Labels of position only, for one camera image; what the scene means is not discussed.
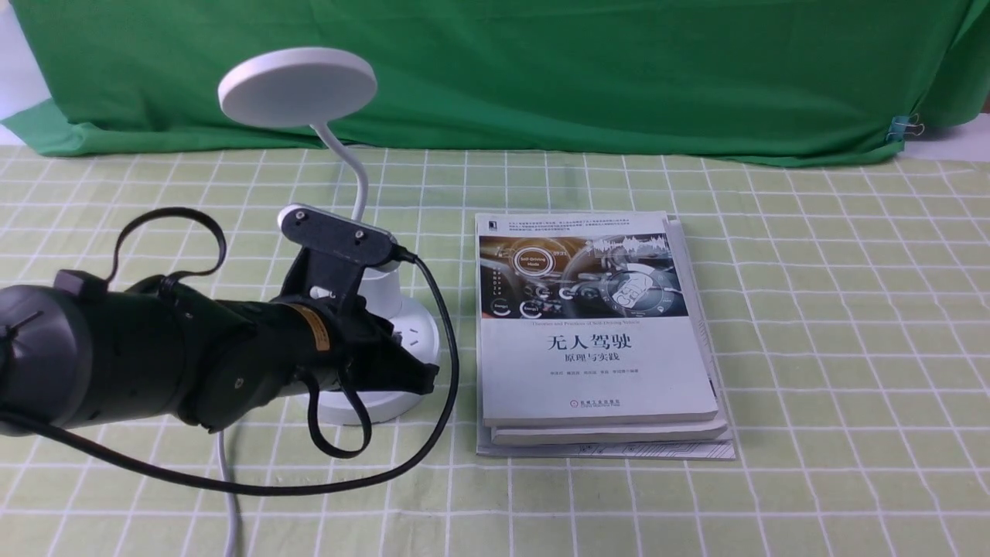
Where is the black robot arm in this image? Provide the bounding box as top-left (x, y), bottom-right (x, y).
top-left (2, 271), bottom-right (439, 432)

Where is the white lamp power cord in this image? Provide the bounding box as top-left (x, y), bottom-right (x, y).
top-left (217, 430), bottom-right (241, 557)

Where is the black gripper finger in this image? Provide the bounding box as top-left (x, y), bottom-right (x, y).
top-left (385, 341), bottom-right (439, 395)

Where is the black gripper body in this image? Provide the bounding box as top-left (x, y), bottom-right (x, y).
top-left (288, 299), bottom-right (403, 394)

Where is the green backdrop cloth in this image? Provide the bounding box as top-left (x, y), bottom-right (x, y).
top-left (2, 1), bottom-right (988, 168)

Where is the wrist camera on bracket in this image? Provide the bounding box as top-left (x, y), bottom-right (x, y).
top-left (277, 203), bottom-right (400, 313)

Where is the teal binder clip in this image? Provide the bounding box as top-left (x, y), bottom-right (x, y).
top-left (885, 114), bottom-right (926, 142)

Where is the green checkered tablecloth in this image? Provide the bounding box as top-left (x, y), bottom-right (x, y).
top-left (1, 147), bottom-right (989, 556)

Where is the white desk lamp with sockets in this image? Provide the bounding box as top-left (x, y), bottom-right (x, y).
top-left (217, 47), bottom-right (442, 425)

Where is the top book self-driving cover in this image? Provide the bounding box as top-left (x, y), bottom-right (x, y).
top-left (475, 213), bottom-right (720, 429)

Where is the black camera cable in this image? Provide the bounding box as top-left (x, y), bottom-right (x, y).
top-left (0, 207), bottom-right (460, 497)

